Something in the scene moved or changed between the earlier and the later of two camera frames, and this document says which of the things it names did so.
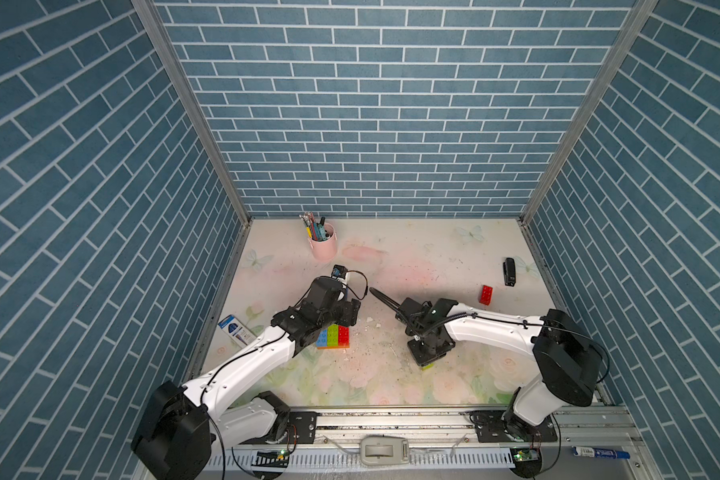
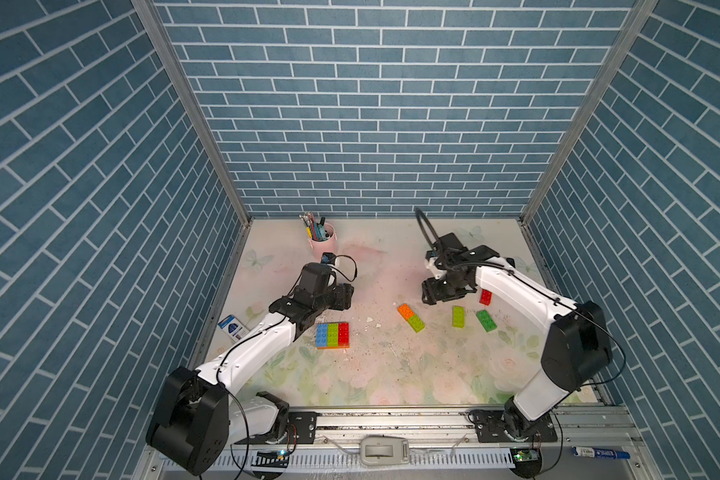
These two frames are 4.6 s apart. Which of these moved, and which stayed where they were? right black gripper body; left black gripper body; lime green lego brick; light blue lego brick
Moved: right black gripper body; left black gripper body
Stayed: light blue lego brick; lime green lego brick
